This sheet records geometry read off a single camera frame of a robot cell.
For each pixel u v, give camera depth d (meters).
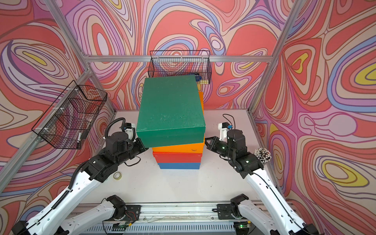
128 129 0.60
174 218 0.73
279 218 0.39
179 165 0.89
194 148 0.68
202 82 0.84
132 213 0.73
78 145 0.70
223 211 0.73
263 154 0.75
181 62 0.89
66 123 0.78
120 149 0.52
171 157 0.71
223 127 0.65
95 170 0.46
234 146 0.53
